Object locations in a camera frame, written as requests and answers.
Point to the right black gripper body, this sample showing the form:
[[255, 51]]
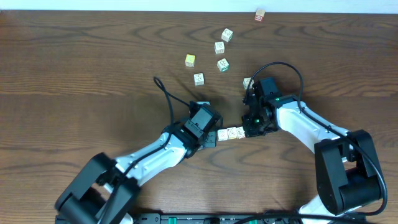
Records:
[[256, 125]]

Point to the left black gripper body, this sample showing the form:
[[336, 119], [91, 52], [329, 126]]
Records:
[[211, 144]]

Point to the white block yellow side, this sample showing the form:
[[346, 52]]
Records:
[[232, 133]]

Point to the white block red side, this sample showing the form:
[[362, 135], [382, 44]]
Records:
[[240, 132]]

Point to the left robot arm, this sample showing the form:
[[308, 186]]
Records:
[[106, 189]]

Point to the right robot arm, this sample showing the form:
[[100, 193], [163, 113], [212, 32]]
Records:
[[347, 167]]

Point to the white block green side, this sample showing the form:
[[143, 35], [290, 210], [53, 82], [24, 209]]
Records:
[[223, 65]]

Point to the white block top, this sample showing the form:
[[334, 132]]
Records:
[[227, 35]]

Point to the red block at table edge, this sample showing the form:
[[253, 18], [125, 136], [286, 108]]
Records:
[[259, 16]]

